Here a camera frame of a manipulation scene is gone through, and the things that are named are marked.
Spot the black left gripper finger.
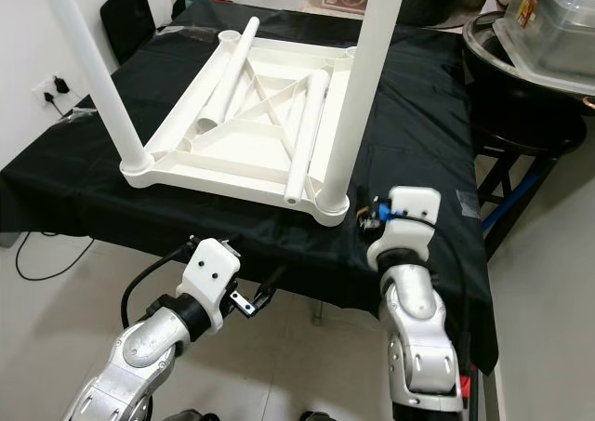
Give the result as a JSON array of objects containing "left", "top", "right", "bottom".
[{"left": 252, "top": 267, "right": 285, "bottom": 310}]

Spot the white plastic children table top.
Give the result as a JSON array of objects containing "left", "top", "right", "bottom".
[{"left": 118, "top": 26, "right": 364, "bottom": 228}]

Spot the clear tape piece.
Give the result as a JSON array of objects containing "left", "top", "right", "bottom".
[{"left": 455, "top": 188, "right": 485, "bottom": 220}]

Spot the dark left robot foot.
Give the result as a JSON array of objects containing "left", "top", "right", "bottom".
[{"left": 176, "top": 409, "right": 226, "bottom": 421}]

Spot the dark robot foot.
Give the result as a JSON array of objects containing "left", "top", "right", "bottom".
[
  {"left": 297, "top": 409, "right": 347, "bottom": 421},
  {"left": 176, "top": 409, "right": 226, "bottom": 421}
]

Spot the dark right robot foot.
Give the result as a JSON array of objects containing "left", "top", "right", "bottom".
[{"left": 297, "top": 409, "right": 347, "bottom": 421}]

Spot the black metal basin stand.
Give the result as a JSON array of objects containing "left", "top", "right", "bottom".
[{"left": 474, "top": 124, "right": 579, "bottom": 257}]

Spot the black round basin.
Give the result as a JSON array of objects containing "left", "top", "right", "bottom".
[{"left": 462, "top": 12, "right": 595, "bottom": 154}]

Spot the clear plastic storage box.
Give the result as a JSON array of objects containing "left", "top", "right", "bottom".
[{"left": 492, "top": 0, "right": 595, "bottom": 99}]

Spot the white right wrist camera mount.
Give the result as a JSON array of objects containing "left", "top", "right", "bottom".
[{"left": 364, "top": 186, "right": 443, "bottom": 274}]

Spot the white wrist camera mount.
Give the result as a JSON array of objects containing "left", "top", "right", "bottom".
[
  {"left": 364, "top": 186, "right": 443, "bottom": 274},
  {"left": 180, "top": 236, "right": 242, "bottom": 335}
]

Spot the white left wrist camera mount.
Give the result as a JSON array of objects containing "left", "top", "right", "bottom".
[{"left": 180, "top": 236, "right": 242, "bottom": 335}]

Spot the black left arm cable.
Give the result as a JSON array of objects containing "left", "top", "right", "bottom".
[{"left": 118, "top": 245, "right": 195, "bottom": 335}]

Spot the black floor cable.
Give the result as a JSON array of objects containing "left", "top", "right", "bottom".
[{"left": 13, "top": 234, "right": 95, "bottom": 282}]

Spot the white wall socket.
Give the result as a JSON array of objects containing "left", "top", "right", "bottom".
[{"left": 32, "top": 74, "right": 62, "bottom": 102}]

